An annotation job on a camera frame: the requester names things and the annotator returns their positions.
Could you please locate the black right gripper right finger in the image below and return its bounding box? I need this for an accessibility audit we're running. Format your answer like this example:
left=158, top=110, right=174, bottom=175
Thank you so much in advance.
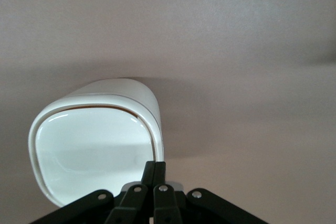
left=153, top=161, right=266, bottom=224

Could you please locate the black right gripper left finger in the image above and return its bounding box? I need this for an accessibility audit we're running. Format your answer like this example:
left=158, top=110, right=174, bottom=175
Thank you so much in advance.
left=31, top=161, right=158, bottom=224

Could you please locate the white trash can with lid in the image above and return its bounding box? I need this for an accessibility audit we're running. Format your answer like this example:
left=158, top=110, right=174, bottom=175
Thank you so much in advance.
left=27, top=77, right=165, bottom=208

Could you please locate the brown table cover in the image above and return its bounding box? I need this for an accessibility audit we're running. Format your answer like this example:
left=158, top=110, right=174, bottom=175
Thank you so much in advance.
left=0, top=0, right=336, bottom=224

